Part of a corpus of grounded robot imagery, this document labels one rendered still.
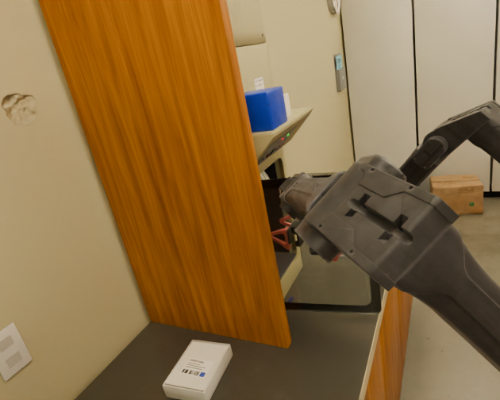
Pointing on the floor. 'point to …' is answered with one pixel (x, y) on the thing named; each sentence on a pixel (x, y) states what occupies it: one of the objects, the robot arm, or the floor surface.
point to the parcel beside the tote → (459, 192)
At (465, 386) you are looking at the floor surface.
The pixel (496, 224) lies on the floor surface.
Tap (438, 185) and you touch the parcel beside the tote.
